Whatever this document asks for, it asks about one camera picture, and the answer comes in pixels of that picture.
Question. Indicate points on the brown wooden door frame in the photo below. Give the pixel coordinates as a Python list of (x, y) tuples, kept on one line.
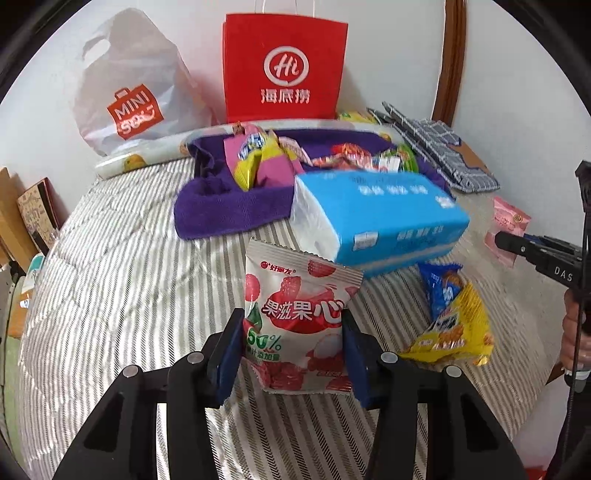
[(450, 55)]

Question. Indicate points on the white plastic shopping bag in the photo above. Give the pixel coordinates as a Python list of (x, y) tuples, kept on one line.
[(138, 74)]

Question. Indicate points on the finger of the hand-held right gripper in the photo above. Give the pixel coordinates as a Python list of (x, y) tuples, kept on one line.
[(558, 245), (545, 263)]

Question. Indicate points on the blue cookie packet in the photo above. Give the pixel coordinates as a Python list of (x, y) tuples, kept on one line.
[(438, 286)]

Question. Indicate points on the person's right hand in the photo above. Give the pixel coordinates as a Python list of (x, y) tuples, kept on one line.
[(569, 332)]

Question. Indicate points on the wooden nightstand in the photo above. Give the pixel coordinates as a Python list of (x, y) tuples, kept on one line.
[(14, 323)]

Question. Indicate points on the large yellow pink snack bag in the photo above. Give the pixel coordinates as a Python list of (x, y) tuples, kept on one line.
[(249, 166)]

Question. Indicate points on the white red lychee gummy packet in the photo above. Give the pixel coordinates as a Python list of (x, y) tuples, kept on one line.
[(295, 314)]

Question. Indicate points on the yellow cracker packet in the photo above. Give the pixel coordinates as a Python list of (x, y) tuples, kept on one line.
[(457, 332)]

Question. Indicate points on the green white box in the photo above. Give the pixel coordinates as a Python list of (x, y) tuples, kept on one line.
[(32, 281)]

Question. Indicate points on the rolled fruit print mat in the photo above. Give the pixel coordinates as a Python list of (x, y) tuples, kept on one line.
[(138, 159)]

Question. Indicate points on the red paper shopping bag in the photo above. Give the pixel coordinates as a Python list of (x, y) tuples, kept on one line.
[(286, 46)]

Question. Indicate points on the green snack packet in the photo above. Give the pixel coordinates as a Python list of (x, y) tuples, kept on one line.
[(406, 157)]

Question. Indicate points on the blue tissue pack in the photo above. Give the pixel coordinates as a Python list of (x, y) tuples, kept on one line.
[(392, 217)]

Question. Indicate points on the wooden headboard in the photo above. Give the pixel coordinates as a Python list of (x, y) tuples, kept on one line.
[(11, 207)]

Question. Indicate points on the grey checkered cloth bag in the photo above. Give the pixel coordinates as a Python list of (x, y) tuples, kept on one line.
[(438, 147)]

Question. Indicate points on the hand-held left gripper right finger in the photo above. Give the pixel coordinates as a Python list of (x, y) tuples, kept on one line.
[(355, 364)]

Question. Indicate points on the small red snack packet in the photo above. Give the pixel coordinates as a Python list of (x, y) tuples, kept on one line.
[(348, 150)]

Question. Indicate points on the purple towel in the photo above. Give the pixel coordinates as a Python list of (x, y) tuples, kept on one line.
[(217, 207)]

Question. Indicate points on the pale pink snack packet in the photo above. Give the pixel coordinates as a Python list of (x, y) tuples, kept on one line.
[(508, 217)]

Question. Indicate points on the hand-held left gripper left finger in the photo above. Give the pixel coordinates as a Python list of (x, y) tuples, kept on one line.
[(231, 355)]

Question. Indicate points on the grey striped quilt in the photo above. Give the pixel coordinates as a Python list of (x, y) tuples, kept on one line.
[(115, 286)]

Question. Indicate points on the brown doodle notebook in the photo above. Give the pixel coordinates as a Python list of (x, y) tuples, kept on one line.
[(37, 212)]

